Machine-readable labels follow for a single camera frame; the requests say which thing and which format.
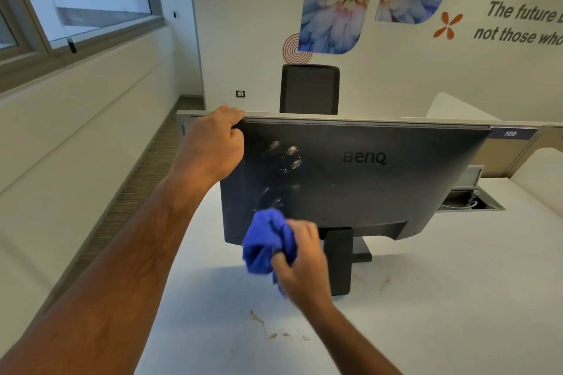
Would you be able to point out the person's right hand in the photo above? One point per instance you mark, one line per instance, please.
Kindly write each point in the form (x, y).
(308, 269)

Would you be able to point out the person's left hand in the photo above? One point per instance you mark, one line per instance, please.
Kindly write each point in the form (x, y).
(206, 146)

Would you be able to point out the person's left thumb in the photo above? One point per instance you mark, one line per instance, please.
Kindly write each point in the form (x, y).
(237, 146)

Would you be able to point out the person's right thumb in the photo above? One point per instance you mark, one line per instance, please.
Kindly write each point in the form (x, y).
(281, 267)

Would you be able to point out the blue microfibre cloth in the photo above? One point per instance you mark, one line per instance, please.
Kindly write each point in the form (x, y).
(266, 238)

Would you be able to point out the black computer monitor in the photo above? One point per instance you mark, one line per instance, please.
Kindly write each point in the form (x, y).
(374, 185)

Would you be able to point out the person's left forearm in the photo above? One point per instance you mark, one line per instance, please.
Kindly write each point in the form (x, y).
(110, 282)

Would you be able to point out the person's right forearm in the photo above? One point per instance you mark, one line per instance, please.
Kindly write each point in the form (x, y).
(352, 344)

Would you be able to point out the black office chair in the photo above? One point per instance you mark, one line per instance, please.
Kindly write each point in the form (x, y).
(309, 89)

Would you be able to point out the purple desk number label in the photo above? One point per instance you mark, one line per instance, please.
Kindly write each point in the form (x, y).
(512, 133)

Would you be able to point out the white curved desk screen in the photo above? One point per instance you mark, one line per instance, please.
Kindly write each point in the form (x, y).
(541, 177)

